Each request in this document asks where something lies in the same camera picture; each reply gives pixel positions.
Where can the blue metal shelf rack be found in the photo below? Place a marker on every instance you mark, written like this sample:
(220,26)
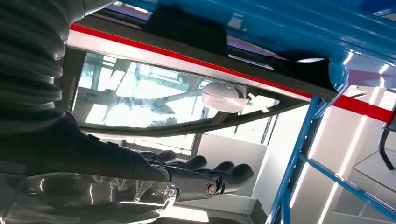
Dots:
(309,24)

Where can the white car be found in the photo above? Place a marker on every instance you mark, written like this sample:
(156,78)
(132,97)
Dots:
(139,92)

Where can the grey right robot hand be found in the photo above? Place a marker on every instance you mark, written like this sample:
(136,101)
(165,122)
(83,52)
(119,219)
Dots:
(77,160)

